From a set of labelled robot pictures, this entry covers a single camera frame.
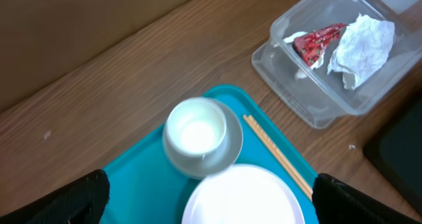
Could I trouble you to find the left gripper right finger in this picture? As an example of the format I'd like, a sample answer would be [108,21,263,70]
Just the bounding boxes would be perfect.
[312,173,421,224]

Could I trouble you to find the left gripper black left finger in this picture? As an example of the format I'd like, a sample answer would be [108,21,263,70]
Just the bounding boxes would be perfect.
[1,169,110,224]

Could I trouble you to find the large white plate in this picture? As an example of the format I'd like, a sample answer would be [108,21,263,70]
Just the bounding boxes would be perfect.
[181,164,305,224]

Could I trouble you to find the grey ceramic bowl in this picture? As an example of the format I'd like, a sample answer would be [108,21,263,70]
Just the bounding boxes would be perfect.
[163,98,243,179]

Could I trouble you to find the white paper cup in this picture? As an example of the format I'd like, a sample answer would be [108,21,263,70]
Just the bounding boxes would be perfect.
[164,98,227,157]

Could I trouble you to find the large white tissue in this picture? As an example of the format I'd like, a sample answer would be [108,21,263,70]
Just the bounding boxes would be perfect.
[327,14,395,90]

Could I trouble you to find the red snack wrapper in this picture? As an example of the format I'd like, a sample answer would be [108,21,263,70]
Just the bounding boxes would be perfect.
[293,23,347,67]

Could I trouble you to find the wooden chopstick left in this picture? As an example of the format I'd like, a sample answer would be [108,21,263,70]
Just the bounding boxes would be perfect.
[242,114,313,200]

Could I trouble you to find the wooden chopstick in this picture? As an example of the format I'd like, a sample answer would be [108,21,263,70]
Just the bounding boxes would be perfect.
[247,114,314,194]
[242,114,313,200]

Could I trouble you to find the teal plastic serving tray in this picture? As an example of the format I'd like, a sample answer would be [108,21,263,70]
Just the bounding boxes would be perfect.
[101,85,318,223]

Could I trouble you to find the black plastic tray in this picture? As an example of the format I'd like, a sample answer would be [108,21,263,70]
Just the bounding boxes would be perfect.
[363,91,421,213]

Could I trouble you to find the wooden chopstick right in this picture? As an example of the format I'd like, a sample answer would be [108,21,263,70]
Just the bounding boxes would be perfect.
[247,114,314,194]

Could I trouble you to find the clear plastic bin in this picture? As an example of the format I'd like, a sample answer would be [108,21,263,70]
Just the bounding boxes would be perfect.
[251,0,421,129]

